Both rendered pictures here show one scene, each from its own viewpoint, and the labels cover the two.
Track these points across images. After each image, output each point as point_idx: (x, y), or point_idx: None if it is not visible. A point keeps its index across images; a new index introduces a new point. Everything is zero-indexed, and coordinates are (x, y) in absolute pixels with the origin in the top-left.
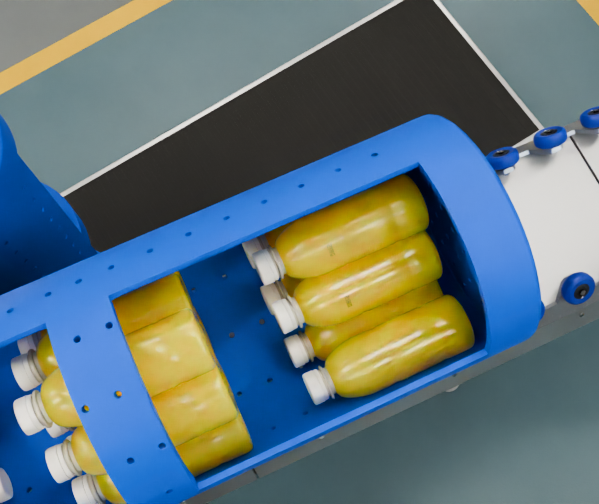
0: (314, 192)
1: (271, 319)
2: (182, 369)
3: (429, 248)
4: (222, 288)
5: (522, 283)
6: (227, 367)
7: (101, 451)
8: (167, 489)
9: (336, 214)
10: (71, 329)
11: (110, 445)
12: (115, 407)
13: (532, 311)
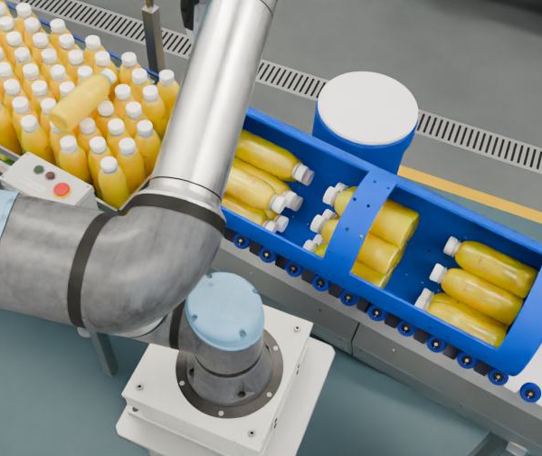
0: (498, 226)
1: (426, 285)
2: (391, 229)
3: (517, 305)
4: (423, 254)
5: (538, 327)
6: (392, 280)
7: (343, 215)
8: (343, 256)
9: (496, 251)
10: (375, 178)
11: (347, 217)
12: (363, 208)
13: (531, 346)
